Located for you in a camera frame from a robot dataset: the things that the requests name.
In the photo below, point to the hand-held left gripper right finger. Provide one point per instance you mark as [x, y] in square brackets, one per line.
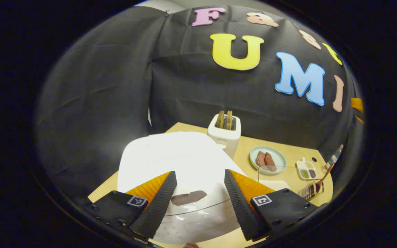
[240, 206]

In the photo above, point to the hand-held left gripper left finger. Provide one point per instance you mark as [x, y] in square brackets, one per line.
[157, 210]

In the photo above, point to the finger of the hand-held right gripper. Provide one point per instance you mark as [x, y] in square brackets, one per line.
[359, 120]
[357, 105]

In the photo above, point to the white rice cooker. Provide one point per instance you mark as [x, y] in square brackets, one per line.
[171, 155]

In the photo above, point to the brown wooden spoon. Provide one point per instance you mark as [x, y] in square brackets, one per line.
[324, 177]

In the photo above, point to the clear plastic bottle red cap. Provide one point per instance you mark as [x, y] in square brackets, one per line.
[333, 160]

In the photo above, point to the brown meat slice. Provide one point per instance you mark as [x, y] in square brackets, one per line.
[260, 159]
[271, 162]

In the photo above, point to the pale green plate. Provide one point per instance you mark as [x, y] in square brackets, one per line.
[281, 160]

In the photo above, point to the white toaster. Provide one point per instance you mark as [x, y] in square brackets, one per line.
[224, 137]

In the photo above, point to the white divided grain dish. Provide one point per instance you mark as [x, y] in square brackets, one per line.
[307, 168]

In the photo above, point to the brown bread slice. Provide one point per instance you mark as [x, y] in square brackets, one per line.
[220, 119]
[229, 120]

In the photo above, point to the black backdrop cloth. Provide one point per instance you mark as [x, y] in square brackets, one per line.
[98, 103]

